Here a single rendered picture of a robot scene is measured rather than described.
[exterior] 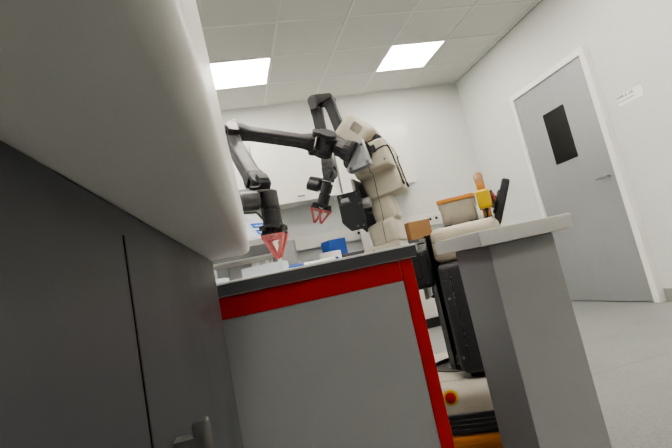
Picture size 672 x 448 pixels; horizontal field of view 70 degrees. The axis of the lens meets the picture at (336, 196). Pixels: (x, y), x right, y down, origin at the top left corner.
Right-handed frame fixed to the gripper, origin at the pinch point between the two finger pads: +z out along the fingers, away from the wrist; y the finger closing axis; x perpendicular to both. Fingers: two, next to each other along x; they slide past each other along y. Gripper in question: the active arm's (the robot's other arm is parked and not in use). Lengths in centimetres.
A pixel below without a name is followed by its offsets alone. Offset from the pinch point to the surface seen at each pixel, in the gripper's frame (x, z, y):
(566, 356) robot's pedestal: 71, 41, 5
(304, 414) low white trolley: 8, 35, 39
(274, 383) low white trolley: 3.8, 27.9, 40.4
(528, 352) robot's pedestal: 61, 37, 8
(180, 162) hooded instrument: 22, 3, 117
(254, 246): -10.8, -5.9, -15.2
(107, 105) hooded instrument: 23, 3, 126
